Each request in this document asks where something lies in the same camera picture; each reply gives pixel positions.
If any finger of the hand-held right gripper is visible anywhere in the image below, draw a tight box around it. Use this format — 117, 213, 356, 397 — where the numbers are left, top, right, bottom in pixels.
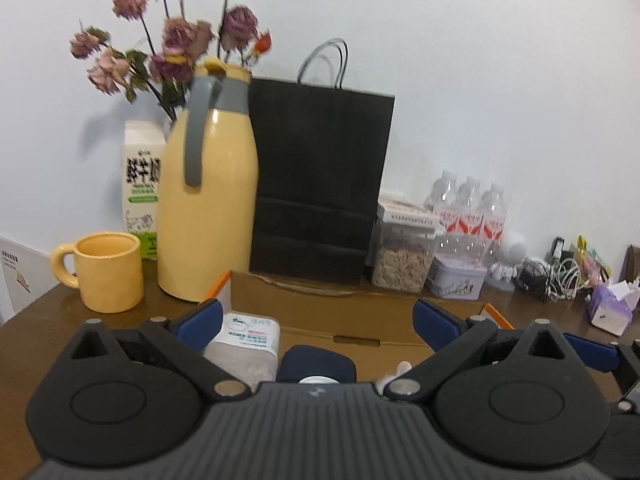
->
564, 332, 640, 417

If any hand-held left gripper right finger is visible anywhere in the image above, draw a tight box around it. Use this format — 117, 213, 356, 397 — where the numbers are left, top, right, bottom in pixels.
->
385, 298, 573, 403

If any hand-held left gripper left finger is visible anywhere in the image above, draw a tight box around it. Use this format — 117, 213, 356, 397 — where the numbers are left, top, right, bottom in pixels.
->
70, 299, 251, 401

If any clear cotton swab container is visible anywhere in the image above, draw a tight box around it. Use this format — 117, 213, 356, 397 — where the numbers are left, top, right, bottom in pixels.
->
202, 312, 282, 393

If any red cardboard box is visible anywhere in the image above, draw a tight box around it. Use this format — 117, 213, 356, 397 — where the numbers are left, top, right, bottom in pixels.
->
197, 269, 516, 386

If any navy blue pouch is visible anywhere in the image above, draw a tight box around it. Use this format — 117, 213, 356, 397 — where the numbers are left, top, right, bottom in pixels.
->
276, 344, 357, 386

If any purple tissue box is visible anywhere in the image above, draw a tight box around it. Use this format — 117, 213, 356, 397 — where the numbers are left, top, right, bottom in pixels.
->
586, 280, 640, 337

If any lavender tin box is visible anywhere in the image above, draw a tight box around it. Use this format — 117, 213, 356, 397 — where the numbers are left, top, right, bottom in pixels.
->
425, 254, 488, 302

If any clear seed storage container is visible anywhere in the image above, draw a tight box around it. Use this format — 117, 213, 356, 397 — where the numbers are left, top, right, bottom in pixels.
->
371, 194, 443, 293

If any colourful snack packet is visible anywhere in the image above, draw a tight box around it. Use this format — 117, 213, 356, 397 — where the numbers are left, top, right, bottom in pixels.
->
575, 234, 613, 286

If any yellow mug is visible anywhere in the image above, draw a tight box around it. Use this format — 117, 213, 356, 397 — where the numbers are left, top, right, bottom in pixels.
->
50, 231, 146, 313

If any white robot toy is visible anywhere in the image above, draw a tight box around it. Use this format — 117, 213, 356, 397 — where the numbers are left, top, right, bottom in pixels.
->
487, 230, 527, 292

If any yellow thermos jug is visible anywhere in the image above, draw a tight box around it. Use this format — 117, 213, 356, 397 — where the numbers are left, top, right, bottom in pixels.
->
157, 57, 261, 303

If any white milk carton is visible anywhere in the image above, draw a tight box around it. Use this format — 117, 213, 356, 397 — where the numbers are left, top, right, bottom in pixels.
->
122, 120, 168, 261

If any white printed board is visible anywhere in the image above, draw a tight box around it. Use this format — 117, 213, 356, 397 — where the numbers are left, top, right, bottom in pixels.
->
0, 235, 63, 326

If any black paper bag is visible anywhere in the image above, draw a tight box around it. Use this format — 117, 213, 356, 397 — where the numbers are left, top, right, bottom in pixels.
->
248, 37, 396, 286

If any dried pink flower bouquet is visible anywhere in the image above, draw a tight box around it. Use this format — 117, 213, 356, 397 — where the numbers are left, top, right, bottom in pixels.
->
70, 0, 273, 121

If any tangle of charger cables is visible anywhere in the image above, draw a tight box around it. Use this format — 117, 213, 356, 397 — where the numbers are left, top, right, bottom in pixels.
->
515, 255, 588, 303

